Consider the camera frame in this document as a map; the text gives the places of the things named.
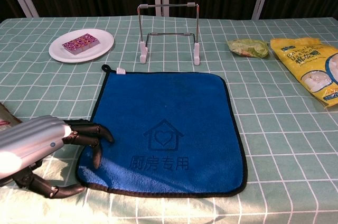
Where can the yellow marshmallow bag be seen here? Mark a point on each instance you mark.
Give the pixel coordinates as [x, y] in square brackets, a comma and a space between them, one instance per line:
[298, 68]

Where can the beige and red snack packet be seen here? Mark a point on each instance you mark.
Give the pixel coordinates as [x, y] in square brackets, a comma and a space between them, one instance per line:
[6, 118]

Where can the white round plate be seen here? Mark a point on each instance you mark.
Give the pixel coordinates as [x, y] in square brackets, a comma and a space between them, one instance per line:
[103, 41]

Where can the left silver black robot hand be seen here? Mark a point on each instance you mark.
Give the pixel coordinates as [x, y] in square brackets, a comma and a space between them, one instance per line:
[34, 134]

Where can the pink sprinkled cake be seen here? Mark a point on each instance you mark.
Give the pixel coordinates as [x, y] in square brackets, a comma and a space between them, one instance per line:
[80, 43]

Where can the blue and grey microfiber towel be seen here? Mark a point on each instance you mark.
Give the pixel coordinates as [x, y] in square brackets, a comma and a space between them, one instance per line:
[169, 107]

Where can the green crumpled snack packet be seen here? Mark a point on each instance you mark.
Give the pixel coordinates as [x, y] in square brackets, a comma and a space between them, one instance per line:
[251, 48]

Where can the green checked tablecloth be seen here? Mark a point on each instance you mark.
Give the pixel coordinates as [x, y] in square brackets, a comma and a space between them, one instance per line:
[277, 142]

